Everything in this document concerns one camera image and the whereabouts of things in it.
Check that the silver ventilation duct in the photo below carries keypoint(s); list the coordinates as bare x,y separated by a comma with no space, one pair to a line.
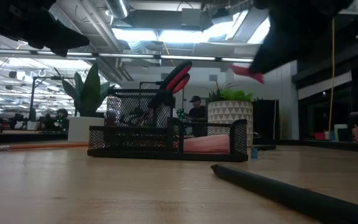
118,7

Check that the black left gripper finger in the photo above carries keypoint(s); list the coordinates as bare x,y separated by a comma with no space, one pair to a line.
67,35
60,52

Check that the black marker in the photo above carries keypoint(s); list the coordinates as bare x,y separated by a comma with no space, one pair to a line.
266,147

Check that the orange bottle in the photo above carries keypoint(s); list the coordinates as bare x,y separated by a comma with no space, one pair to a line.
357,135

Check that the black mesh desk organizer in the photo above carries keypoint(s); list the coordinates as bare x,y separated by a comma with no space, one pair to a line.
135,138

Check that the red rectangular eraser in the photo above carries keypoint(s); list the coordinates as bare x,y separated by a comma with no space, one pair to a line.
245,72

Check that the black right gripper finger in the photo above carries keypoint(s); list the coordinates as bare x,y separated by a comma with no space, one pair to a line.
273,54

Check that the leafy plant in white pot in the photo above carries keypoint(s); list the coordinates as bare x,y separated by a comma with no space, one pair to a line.
85,129

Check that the small red box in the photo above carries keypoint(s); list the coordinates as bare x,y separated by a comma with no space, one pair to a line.
319,136

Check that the black pen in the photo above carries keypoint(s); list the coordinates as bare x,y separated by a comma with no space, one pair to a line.
291,193

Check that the orange pencil with eraser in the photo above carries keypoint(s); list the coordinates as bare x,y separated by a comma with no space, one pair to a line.
42,146

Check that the small blue box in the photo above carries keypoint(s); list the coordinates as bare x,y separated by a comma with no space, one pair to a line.
332,136

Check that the red and black scissors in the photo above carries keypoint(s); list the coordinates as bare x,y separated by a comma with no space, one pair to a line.
177,76

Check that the white and green cup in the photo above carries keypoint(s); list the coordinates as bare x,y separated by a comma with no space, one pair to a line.
340,133

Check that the black side table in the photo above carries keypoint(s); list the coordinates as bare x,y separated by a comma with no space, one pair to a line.
337,145

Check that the dark background desk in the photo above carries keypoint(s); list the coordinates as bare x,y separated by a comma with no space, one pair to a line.
26,137

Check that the succulent in patterned pot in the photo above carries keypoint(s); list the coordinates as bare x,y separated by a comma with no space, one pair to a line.
228,110

